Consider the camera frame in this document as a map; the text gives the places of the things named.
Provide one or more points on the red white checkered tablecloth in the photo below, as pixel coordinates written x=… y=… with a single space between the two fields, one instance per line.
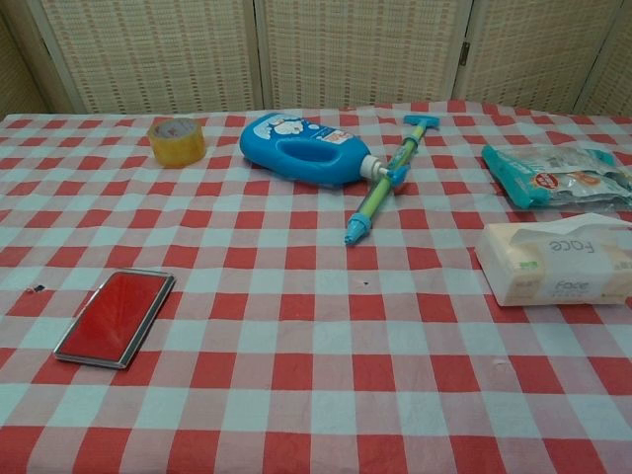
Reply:
x=316 y=345

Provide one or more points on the blue green toy water pump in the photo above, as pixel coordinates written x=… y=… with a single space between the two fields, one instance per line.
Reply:
x=388 y=180

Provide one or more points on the metal screen hinge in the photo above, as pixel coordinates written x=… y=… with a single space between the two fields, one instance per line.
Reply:
x=463 y=53

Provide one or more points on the red ink pad tin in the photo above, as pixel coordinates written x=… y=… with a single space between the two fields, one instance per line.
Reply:
x=117 y=319

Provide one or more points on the blue detergent bottle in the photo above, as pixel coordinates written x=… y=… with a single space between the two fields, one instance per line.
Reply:
x=301 y=146

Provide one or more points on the woven folding screen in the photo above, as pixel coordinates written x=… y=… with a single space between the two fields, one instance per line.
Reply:
x=316 y=52

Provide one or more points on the cream tissue pack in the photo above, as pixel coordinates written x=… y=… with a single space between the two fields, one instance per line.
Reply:
x=553 y=269

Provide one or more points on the teal plastic snack bag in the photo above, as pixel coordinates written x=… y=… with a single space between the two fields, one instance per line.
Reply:
x=553 y=175

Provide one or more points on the yellow packing tape roll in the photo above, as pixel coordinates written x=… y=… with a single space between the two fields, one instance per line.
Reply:
x=177 y=141

